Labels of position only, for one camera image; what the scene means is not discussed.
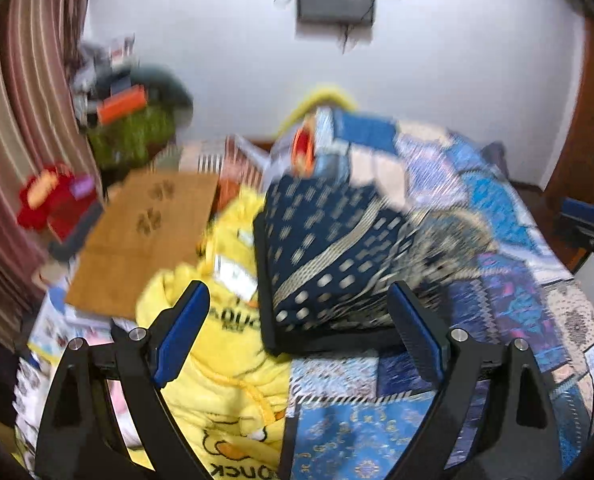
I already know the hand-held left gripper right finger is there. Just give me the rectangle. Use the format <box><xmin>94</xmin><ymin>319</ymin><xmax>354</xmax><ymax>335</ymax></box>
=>
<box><xmin>387</xmin><ymin>280</ymin><xmax>564</xmax><ymax>480</ymax></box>

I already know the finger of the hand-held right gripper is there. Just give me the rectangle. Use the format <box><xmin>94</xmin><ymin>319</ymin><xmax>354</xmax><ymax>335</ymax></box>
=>
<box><xmin>553</xmin><ymin>216</ymin><xmax>594</xmax><ymax>251</ymax></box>
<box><xmin>559</xmin><ymin>197</ymin><xmax>594</xmax><ymax>226</ymax></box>

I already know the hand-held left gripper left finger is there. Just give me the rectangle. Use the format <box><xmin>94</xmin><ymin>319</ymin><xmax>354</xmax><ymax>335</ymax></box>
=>
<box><xmin>34</xmin><ymin>280</ymin><xmax>213</xmax><ymax>480</ymax></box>

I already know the navy patterned garment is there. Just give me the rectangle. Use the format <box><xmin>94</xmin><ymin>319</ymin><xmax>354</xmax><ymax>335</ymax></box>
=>
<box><xmin>253</xmin><ymin>175</ymin><xmax>498</xmax><ymax>356</ymax></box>

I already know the yellow duck print hoodie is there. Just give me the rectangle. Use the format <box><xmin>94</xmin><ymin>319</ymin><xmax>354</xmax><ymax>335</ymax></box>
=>
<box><xmin>134</xmin><ymin>187</ymin><xmax>293</xmax><ymax>480</ymax></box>

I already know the blue patchwork quilt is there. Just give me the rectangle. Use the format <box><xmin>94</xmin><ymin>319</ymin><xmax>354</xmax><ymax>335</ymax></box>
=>
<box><xmin>264</xmin><ymin>107</ymin><xmax>594</xmax><ymax>480</ymax></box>

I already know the brown paw print board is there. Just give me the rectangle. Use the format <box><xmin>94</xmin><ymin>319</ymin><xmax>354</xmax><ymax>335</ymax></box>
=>
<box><xmin>64</xmin><ymin>169</ymin><xmax>222</xmax><ymax>320</ymax></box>

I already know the white printed box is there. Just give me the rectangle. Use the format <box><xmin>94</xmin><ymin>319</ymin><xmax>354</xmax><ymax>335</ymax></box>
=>
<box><xmin>14</xmin><ymin>285</ymin><xmax>145</xmax><ymax>461</ymax></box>

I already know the red plush toy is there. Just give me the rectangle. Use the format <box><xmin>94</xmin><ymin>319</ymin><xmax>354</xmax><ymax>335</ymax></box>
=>
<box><xmin>17</xmin><ymin>162</ymin><xmax>103</xmax><ymax>241</ymax></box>

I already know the green cloth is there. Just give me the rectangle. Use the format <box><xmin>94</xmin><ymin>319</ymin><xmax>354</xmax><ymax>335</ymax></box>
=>
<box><xmin>86</xmin><ymin>107</ymin><xmax>178</xmax><ymax>171</ymax></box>

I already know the orange and white object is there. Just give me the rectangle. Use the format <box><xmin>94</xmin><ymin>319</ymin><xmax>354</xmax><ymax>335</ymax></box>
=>
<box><xmin>291</xmin><ymin>127</ymin><xmax>320</xmax><ymax>177</ymax></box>

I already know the orange box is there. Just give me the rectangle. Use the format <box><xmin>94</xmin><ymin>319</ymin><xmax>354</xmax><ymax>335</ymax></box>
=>
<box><xmin>97</xmin><ymin>85</ymin><xmax>148</xmax><ymax>125</ymax></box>

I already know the dark green cushion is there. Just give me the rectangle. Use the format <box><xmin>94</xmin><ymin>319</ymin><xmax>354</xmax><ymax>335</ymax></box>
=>
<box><xmin>127</xmin><ymin>64</ymin><xmax>195</xmax><ymax>121</ymax></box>

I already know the striped curtain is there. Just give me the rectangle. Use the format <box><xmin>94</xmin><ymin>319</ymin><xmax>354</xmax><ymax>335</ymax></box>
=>
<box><xmin>0</xmin><ymin>0</ymin><xmax>103</xmax><ymax>326</ymax></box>

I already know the pile of clutter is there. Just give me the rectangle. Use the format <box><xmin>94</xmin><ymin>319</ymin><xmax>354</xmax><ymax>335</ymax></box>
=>
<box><xmin>70</xmin><ymin>35</ymin><xmax>140</xmax><ymax>126</ymax></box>

